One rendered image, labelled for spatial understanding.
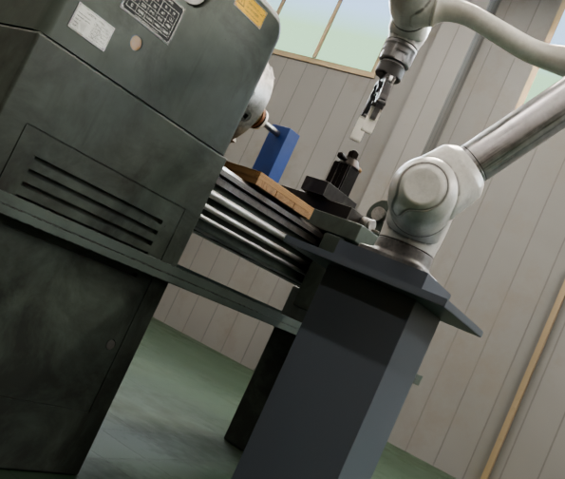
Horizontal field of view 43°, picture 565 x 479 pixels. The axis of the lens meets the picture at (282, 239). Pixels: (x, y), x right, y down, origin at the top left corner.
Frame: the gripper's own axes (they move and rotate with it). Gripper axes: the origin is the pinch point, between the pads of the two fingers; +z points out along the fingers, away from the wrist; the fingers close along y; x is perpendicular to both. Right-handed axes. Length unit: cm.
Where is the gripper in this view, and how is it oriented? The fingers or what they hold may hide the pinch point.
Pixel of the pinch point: (361, 132)
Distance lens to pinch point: 196.1
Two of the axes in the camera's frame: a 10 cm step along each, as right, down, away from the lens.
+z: -4.2, 9.0, -0.6
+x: 9.0, 4.3, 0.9
